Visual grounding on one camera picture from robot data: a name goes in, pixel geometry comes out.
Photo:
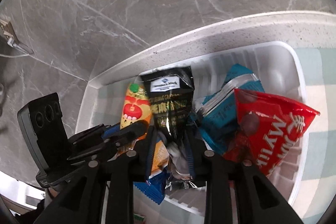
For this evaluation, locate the dark blue snack packet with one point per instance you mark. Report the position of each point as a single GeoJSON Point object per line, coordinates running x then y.
{"type": "Point", "coordinates": [153, 187]}

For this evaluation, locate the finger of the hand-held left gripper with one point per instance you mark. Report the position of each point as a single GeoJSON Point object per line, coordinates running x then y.
{"type": "Point", "coordinates": [135, 130]}
{"type": "Point", "coordinates": [109, 132]}

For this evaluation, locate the red snack packet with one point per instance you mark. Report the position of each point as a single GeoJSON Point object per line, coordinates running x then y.
{"type": "Point", "coordinates": [275, 119]}

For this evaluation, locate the black snack packet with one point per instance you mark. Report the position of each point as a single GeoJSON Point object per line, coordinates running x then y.
{"type": "Point", "coordinates": [170, 98]}

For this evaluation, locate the small orange snack packet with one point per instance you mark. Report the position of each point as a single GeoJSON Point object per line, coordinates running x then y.
{"type": "Point", "coordinates": [134, 108]}

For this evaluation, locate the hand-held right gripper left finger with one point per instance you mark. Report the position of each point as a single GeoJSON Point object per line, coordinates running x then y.
{"type": "Point", "coordinates": [147, 158]}

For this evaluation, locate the white plastic tray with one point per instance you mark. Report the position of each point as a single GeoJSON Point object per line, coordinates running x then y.
{"type": "Point", "coordinates": [275, 74]}

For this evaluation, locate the green white checked tablecloth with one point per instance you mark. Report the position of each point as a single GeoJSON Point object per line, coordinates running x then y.
{"type": "Point", "coordinates": [320, 77]}

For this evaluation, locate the silver snack packet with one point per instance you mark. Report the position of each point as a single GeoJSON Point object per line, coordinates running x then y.
{"type": "Point", "coordinates": [178, 161]}

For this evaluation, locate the light blue snack packet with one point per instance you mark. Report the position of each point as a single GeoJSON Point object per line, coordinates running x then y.
{"type": "Point", "coordinates": [223, 113]}

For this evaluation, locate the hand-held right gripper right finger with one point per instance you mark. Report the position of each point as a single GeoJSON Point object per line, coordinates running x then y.
{"type": "Point", "coordinates": [193, 161]}

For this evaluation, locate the wall socket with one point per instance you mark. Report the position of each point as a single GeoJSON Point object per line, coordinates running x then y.
{"type": "Point", "coordinates": [6, 29]}

